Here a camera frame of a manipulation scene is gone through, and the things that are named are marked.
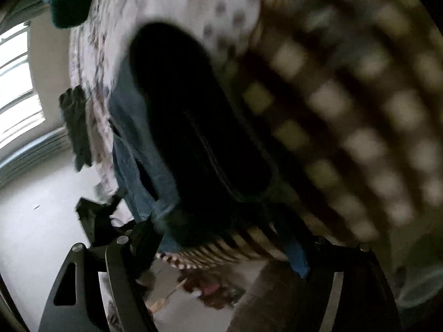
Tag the dark green blanket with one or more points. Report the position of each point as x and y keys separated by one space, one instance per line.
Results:
x=65 y=10

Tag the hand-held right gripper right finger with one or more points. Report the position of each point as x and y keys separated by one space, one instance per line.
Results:
x=332 y=259

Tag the window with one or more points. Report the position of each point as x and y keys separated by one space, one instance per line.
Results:
x=17 y=86

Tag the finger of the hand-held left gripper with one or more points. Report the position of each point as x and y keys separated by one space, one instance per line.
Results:
x=100 y=219

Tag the dark red shoe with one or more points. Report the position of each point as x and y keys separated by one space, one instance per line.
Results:
x=218 y=292

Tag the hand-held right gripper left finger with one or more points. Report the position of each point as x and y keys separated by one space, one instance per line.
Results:
x=147 y=249

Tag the dark blue jeans pants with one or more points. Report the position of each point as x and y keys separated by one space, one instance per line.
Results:
x=193 y=128

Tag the folded blue jeans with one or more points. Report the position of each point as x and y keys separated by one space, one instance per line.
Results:
x=138 y=166

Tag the dark cloth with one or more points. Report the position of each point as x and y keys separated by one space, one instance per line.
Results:
x=78 y=128

